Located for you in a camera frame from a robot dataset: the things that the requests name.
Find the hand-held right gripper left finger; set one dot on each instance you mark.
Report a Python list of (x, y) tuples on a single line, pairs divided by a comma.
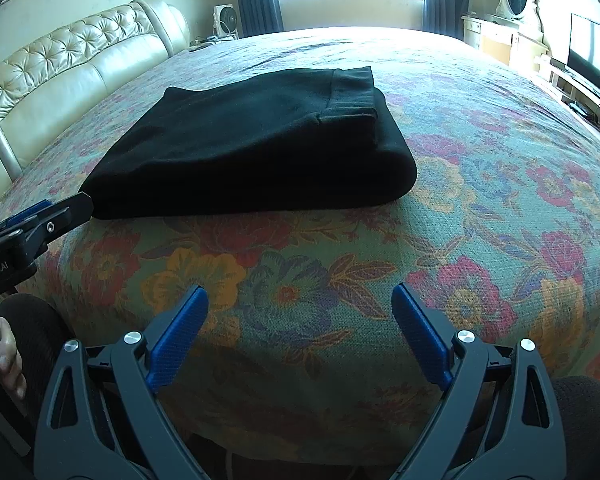
[(180, 335)]

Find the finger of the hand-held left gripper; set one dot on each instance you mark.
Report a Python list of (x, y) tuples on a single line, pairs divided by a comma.
[(27, 212), (62, 220)]

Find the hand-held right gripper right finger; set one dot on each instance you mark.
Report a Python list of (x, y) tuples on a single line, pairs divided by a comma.
[(422, 335)]

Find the black pants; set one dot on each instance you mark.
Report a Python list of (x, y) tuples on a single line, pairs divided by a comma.
[(255, 150)]

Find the person's left hand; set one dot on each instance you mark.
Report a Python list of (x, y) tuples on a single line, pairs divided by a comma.
[(7, 360)]

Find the floral bedspread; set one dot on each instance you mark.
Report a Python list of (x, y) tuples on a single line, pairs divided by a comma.
[(330, 260)]

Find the cream tufted leather headboard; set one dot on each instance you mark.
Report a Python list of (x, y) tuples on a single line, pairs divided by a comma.
[(80, 65)]

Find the person's right leg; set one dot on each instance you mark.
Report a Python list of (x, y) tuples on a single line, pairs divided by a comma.
[(580, 410)]

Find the white fan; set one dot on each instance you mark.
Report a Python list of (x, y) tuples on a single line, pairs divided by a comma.
[(225, 20)]

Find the cream television stand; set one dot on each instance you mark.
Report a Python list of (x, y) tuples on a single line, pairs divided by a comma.
[(575, 90)]

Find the cream dresser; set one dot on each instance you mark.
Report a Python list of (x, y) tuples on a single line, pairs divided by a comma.
[(500, 40)]

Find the black television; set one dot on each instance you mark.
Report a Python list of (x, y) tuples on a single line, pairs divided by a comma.
[(595, 55)]

